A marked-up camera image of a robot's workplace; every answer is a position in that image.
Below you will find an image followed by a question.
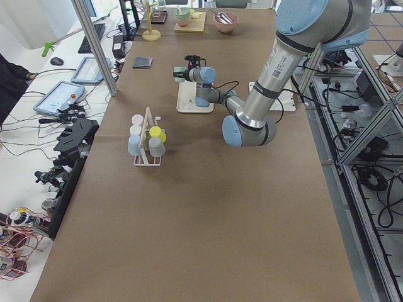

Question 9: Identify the lower teach pendant tablet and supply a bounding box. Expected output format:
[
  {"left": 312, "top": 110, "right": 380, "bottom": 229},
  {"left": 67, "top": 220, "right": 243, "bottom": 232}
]
[{"left": 33, "top": 81, "right": 85, "bottom": 116}]

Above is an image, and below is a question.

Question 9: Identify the operator in black clothes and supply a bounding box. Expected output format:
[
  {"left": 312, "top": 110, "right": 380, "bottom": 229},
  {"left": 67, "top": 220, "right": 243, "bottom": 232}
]
[{"left": 0, "top": 55, "right": 38, "bottom": 124}]

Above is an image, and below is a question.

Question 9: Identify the steel ice scoop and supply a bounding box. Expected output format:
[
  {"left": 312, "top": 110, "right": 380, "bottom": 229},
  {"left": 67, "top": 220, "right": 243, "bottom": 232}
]
[{"left": 209, "top": 8, "right": 234, "bottom": 24}]

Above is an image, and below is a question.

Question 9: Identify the white wire cup rack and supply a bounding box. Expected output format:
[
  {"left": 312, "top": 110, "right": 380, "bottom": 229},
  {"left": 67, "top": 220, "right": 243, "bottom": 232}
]
[{"left": 133, "top": 107, "right": 162, "bottom": 167}]

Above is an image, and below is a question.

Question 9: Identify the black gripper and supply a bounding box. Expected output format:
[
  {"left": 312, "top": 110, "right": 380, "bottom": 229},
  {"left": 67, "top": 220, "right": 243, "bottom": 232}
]
[{"left": 173, "top": 70, "right": 191, "bottom": 80}]

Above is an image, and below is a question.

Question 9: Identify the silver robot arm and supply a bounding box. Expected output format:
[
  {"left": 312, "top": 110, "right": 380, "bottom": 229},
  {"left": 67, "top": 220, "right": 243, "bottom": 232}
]
[{"left": 173, "top": 0, "right": 372, "bottom": 147}]

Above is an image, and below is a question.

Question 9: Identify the dark wallet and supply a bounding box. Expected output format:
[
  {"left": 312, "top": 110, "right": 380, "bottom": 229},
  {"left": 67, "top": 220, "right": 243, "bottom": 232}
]
[{"left": 132, "top": 56, "right": 154, "bottom": 69}]

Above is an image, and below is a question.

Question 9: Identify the pink bowl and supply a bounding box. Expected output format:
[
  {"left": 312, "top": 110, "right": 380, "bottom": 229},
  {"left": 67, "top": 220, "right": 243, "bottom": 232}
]
[{"left": 213, "top": 12, "right": 239, "bottom": 33}]

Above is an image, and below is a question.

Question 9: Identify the grey plastic cup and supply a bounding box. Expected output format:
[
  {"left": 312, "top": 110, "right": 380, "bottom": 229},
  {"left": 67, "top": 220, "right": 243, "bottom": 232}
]
[{"left": 149, "top": 137, "right": 166, "bottom": 158}]

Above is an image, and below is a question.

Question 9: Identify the wooden mug tree stand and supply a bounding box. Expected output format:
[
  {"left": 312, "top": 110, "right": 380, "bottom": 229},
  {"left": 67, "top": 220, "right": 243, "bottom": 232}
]
[{"left": 142, "top": 0, "right": 161, "bottom": 42}]

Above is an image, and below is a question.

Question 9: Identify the cream white plastic cup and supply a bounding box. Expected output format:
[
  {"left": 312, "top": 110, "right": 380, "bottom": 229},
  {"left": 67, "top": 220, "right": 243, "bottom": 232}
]
[{"left": 129, "top": 125, "right": 142, "bottom": 136}]

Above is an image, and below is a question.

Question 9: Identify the pink plastic cup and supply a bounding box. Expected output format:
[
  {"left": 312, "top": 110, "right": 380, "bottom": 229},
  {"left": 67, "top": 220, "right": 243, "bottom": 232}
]
[{"left": 131, "top": 114, "right": 144, "bottom": 126}]

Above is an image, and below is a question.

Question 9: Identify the black keyboard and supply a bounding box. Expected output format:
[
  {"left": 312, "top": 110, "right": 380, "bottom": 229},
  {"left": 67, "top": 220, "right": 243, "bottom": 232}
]
[{"left": 77, "top": 23, "right": 106, "bottom": 54}]

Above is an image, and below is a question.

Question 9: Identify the aluminium frame post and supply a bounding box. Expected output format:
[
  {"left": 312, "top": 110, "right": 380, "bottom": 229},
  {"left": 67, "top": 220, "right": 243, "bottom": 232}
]
[{"left": 71, "top": 0, "right": 118, "bottom": 96}]

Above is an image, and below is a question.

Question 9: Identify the black computer mouse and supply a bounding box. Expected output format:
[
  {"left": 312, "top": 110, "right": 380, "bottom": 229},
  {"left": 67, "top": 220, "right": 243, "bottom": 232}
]
[{"left": 50, "top": 57, "right": 64, "bottom": 66}]

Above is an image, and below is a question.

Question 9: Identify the teach pendant tablet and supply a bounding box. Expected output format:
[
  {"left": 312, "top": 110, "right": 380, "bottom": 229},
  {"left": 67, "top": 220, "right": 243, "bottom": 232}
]
[
  {"left": 71, "top": 57, "right": 103, "bottom": 86},
  {"left": 33, "top": 81, "right": 85, "bottom": 116}
]

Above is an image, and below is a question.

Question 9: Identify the light blue plastic cup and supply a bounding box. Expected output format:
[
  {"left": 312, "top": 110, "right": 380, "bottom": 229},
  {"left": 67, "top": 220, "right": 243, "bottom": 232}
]
[{"left": 128, "top": 135, "right": 140, "bottom": 156}]

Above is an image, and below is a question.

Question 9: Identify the green plastic cup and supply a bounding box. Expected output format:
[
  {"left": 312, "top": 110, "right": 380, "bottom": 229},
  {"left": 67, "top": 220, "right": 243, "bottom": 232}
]
[{"left": 173, "top": 66, "right": 186, "bottom": 83}]

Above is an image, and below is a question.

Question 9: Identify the white plastic tray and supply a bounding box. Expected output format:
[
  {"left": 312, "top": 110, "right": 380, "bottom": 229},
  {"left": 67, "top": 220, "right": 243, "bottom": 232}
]
[{"left": 176, "top": 81, "right": 214, "bottom": 114}]

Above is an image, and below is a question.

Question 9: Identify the white toy bun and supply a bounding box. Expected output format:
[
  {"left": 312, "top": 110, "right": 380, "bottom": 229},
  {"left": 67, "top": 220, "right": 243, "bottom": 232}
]
[{"left": 191, "top": 12, "right": 200, "bottom": 19}]

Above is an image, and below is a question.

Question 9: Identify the wooden cutting board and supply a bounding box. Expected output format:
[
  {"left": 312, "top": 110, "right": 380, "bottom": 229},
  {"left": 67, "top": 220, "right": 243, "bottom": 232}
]
[{"left": 174, "top": 12, "right": 206, "bottom": 33}]

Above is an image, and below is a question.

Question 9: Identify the upper teach pendant tablet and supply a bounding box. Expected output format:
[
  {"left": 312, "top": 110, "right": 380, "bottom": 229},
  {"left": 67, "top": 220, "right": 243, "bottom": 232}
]
[{"left": 71, "top": 57, "right": 103, "bottom": 86}]

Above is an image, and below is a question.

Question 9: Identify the green bowl stack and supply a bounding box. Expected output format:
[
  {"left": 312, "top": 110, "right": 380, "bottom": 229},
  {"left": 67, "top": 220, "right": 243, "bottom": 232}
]
[{"left": 174, "top": 8, "right": 191, "bottom": 27}]

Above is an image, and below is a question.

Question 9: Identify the yellow plastic cup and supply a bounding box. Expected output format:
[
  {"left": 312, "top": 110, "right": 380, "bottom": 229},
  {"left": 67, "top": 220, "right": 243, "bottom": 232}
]
[{"left": 149, "top": 126, "right": 167, "bottom": 143}]

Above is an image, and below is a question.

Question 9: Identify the green grabber tool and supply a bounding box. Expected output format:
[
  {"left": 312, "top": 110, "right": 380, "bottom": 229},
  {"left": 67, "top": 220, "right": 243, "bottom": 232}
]
[{"left": 42, "top": 5, "right": 118, "bottom": 57}]

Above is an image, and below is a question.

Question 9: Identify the copper wire basket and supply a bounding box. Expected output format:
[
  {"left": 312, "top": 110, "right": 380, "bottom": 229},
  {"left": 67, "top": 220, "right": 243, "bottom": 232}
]
[{"left": 1, "top": 207, "right": 50, "bottom": 281}]

